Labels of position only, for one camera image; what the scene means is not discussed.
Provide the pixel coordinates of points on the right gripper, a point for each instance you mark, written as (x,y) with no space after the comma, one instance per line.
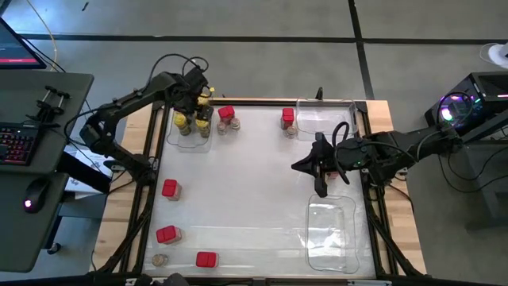
(320,184)

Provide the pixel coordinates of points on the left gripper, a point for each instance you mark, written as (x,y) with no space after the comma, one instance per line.
(192,87)

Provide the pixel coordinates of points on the clear plastic bin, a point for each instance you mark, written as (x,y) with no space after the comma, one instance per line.
(331,238)
(186,145)
(317,119)

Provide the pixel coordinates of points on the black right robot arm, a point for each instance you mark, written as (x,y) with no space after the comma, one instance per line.
(416,142)

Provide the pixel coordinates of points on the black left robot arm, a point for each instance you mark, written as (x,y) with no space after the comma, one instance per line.
(119,104)

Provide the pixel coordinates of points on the small glass spice jar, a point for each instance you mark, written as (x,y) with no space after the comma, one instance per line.
(221,128)
(159,260)
(291,131)
(235,124)

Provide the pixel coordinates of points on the white glossy table sheet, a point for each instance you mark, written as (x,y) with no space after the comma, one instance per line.
(254,198)

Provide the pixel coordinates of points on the black table clamp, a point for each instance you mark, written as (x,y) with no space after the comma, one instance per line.
(319,93)

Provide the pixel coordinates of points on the black desk foot bar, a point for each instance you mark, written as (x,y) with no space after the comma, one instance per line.
(87,175)

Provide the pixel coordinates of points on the white paper sheets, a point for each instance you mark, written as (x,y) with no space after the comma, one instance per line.
(77,186)

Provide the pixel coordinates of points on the dark grey desk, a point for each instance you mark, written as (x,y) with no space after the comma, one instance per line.
(55,143)

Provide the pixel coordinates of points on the black clamp stand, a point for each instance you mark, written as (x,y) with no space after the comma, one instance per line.
(47,111)

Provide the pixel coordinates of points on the black computer mouse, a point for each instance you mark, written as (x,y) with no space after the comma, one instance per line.
(35,194)

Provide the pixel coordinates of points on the backlit black keyboard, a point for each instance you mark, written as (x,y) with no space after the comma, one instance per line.
(18,145)

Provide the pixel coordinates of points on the computer tower with lights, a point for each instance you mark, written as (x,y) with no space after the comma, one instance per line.
(476,103)

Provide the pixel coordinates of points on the dark grey side table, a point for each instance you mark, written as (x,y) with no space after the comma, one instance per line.
(492,186)

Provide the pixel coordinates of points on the computer monitor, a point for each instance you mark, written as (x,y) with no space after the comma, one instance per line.
(16,51)

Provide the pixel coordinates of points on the black desk caster wheel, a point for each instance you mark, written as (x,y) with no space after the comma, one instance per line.
(54,248)

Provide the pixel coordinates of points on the white round device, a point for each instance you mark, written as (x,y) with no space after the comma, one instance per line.
(501,55)

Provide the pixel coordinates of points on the black aluminium table frame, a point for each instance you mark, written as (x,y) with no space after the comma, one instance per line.
(258,103)

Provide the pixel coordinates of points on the silver metal bracket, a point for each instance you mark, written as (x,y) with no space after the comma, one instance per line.
(369,283)

